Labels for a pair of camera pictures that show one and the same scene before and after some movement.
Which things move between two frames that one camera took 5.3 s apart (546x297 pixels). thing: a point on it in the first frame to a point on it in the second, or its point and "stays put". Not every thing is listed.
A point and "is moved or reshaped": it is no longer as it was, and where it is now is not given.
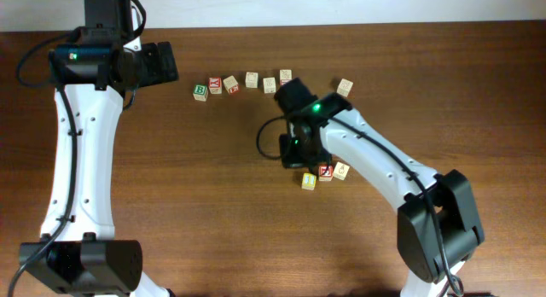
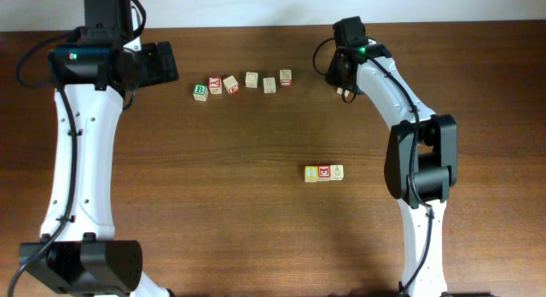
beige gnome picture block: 341,171 is moved or reshaped
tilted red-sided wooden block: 231,84 stays put
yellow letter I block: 309,181 is moved or reshaped
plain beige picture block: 252,78 stays put
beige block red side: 270,84 stays put
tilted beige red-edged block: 285,75 stays put
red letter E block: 325,172 stays put
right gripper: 290,158 to 331,72
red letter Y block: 215,85 stays put
